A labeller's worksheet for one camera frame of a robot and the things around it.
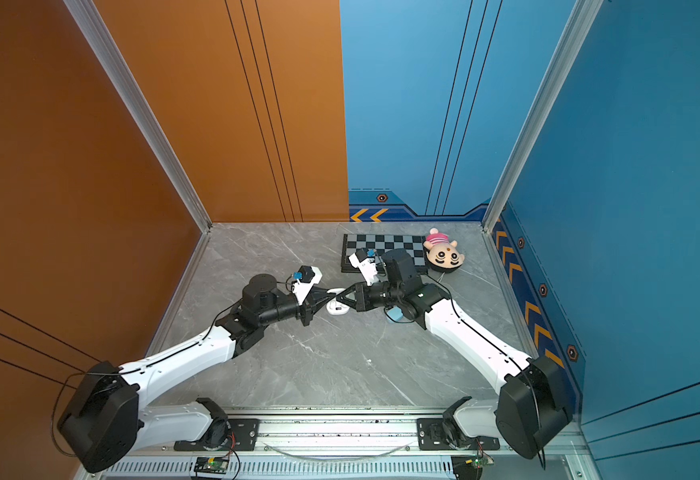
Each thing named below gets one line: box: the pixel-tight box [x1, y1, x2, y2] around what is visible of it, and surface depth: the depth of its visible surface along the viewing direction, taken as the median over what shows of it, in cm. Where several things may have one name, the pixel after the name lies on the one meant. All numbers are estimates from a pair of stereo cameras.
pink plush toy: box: [423, 227, 465, 269], surface depth 102 cm
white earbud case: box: [326, 297, 350, 315], surface depth 75 cm
